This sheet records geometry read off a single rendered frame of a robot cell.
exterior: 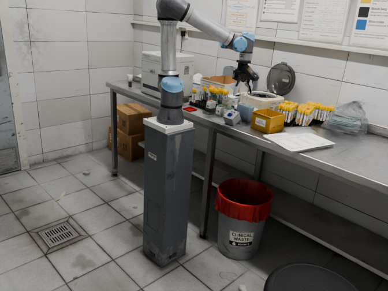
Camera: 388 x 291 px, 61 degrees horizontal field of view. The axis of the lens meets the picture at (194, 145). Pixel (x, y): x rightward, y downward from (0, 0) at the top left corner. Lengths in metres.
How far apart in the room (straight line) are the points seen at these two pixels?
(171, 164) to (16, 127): 1.83
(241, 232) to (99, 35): 2.33
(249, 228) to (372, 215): 0.79
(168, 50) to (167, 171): 0.64
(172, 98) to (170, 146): 0.25
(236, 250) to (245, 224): 0.22
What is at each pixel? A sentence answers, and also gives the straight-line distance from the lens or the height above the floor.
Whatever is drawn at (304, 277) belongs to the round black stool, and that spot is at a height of 0.65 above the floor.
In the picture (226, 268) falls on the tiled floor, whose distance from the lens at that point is 2.20.
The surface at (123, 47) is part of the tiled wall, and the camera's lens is 3.65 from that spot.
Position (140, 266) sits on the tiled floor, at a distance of 2.17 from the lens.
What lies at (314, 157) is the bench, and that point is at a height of 0.87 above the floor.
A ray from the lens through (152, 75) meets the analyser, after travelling 2.40.
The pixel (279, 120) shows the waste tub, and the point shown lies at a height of 0.95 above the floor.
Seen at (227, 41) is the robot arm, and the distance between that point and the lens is 1.77.
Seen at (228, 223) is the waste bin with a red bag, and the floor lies 0.28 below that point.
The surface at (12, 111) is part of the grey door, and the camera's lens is 3.24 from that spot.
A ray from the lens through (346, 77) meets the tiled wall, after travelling 2.24.
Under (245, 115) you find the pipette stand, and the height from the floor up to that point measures 0.92.
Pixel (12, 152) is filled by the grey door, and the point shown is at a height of 0.19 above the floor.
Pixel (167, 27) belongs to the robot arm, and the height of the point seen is 1.38.
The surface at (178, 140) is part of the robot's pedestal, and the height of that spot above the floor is 0.83.
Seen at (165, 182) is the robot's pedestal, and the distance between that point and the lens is 1.81.
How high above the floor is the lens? 1.46
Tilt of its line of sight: 22 degrees down
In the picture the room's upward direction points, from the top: 4 degrees clockwise
